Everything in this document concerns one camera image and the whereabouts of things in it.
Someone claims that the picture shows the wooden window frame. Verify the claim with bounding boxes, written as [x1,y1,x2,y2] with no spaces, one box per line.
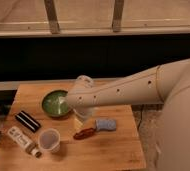
[0,0,190,37]

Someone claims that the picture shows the clear plastic cup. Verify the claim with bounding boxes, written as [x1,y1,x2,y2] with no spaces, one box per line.
[38,128,60,153]

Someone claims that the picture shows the green ceramic bowl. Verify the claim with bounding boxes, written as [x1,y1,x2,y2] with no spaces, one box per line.
[42,90,71,118]

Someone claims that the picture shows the blue sponge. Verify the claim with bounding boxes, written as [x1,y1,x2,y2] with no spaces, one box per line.
[96,119,116,131]

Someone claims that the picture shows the black rectangular case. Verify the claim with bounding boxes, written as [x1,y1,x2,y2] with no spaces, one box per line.
[15,111,41,133]

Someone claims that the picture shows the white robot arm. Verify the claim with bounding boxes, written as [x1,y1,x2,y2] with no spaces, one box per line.
[66,58,190,171]

